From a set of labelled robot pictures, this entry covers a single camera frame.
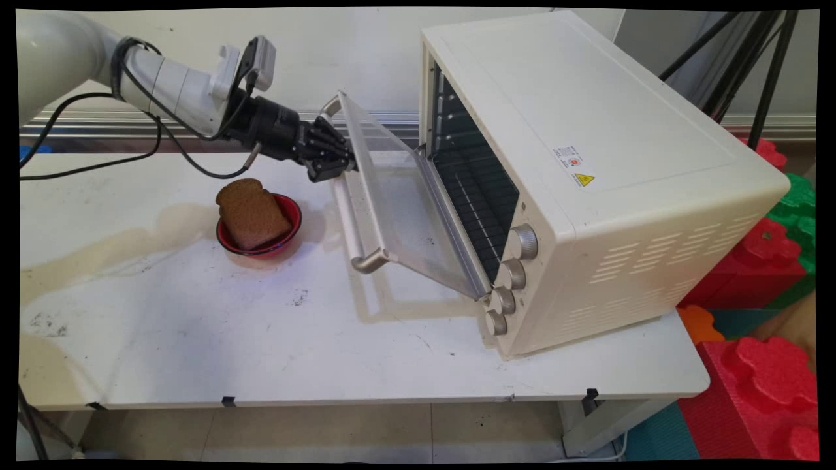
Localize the green foam block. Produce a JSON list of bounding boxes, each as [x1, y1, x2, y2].
[[765, 172, 817, 276]]

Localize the aluminium wall rail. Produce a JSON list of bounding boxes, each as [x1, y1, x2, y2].
[[20, 110, 817, 142]]

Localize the orange foam piece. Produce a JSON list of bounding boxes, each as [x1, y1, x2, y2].
[[675, 305, 726, 346]]

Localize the red foam puzzle blocks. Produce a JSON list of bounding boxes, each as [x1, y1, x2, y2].
[[678, 336, 819, 462]]

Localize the brown bread slice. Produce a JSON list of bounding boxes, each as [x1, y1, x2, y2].
[[215, 178, 293, 251]]

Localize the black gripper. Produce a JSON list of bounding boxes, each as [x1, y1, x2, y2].
[[224, 96, 358, 184]]

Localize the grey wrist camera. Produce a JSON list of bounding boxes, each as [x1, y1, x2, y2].
[[233, 35, 278, 93]]

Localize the white floor cable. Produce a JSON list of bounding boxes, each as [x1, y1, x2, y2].
[[565, 430, 629, 462]]

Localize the small red foam block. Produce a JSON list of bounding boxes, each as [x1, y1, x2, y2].
[[738, 136, 788, 172]]

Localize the black tripod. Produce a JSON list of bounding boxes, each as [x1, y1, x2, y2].
[[658, 10, 801, 152]]

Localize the white table leg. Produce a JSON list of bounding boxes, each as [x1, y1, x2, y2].
[[560, 396, 681, 458]]

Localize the oven wire rack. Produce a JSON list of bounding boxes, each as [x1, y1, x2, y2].
[[433, 151, 521, 283]]

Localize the red bowl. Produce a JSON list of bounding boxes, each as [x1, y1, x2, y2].
[[216, 193, 303, 260]]

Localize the glass oven door with handle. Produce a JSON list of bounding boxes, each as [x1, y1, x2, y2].
[[319, 91, 492, 302]]

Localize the cream toaster oven body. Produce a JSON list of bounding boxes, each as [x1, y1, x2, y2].
[[418, 10, 792, 361]]

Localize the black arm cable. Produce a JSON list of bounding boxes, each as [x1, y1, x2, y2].
[[112, 37, 263, 181], [20, 91, 164, 181]]

